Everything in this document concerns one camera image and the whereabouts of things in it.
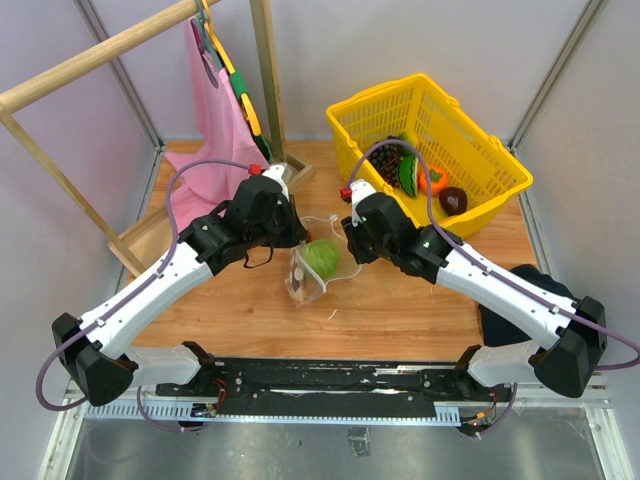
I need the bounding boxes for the green toy cabbage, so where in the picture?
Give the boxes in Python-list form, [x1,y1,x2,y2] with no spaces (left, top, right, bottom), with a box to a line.
[302,238,341,279]

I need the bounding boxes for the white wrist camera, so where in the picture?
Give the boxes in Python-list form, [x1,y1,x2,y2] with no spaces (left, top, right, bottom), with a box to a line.
[340,179,376,227]
[249,163,292,198]

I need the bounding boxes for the dark brown toy chestnut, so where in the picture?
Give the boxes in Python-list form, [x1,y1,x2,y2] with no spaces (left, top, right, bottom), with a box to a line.
[438,186,468,216]

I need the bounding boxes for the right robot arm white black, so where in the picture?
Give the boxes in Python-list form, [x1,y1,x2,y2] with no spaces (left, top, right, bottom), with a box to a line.
[341,181,606,400]

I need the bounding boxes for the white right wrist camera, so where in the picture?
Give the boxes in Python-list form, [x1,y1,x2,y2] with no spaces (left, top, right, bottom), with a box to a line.
[340,179,376,227]

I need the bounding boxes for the orange toy persimmon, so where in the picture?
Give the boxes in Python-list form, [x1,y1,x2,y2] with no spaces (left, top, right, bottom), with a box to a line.
[418,167,449,197]

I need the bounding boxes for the toy papaya slice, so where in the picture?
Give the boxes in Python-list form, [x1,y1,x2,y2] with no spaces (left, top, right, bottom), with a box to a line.
[290,279,323,306]

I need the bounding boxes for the black toy grapes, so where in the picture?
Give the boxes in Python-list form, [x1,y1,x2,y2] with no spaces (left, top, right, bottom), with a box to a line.
[368,143,404,188]

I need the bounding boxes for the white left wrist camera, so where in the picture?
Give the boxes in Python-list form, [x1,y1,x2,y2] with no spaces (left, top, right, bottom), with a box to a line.
[249,163,292,198]

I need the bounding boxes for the wooden clothes rack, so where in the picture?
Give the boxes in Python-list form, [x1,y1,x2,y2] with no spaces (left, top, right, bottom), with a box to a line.
[1,1,314,275]

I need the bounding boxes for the clear polka dot zip bag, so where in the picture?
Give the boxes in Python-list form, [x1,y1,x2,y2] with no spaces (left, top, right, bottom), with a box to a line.
[285,214,362,300]

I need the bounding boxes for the green t-shirt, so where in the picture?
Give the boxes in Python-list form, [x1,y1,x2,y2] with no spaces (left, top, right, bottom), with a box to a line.
[229,71,273,163]

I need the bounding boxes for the yellow clothes hanger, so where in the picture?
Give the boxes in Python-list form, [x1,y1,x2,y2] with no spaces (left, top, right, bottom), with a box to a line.
[203,5,262,137]

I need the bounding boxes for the yellow green toy mango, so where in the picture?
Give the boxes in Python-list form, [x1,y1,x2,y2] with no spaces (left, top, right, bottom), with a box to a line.
[398,132,419,148]

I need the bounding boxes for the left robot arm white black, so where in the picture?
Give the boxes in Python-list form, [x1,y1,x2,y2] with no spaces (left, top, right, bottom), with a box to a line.
[52,164,307,406]

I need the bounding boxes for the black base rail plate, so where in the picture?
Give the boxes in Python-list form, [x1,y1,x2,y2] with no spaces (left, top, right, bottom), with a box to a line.
[155,357,511,422]

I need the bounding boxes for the dark navy cloth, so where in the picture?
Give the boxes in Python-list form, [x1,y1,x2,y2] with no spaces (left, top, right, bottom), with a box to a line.
[478,264,578,347]

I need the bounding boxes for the pink t-shirt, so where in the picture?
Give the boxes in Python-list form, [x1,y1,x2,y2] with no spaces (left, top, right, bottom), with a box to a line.
[165,24,268,231]

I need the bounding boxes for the yellow plastic basket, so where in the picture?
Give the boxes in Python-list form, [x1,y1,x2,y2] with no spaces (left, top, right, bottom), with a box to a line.
[326,73,533,238]

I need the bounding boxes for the grey clothes hanger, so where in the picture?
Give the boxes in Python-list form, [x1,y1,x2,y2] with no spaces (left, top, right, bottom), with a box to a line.
[190,0,223,89]

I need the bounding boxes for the toy watermelon slice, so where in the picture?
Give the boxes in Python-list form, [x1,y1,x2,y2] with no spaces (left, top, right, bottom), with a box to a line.
[396,155,419,198]

